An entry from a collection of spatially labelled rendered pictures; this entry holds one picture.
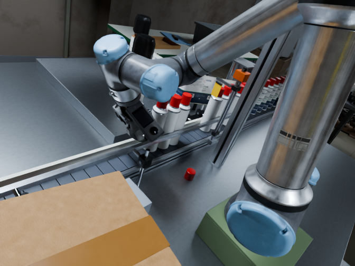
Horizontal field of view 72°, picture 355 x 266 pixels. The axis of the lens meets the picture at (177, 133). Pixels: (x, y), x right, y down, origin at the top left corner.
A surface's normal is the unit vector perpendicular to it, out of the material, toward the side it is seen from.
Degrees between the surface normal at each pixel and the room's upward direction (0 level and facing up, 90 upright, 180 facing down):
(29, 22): 90
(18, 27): 90
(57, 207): 0
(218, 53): 105
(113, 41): 30
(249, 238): 98
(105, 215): 0
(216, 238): 90
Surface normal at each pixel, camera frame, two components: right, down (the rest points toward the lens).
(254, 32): -0.37, 0.62
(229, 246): -0.71, 0.18
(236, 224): -0.56, 0.44
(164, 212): 0.29, -0.80
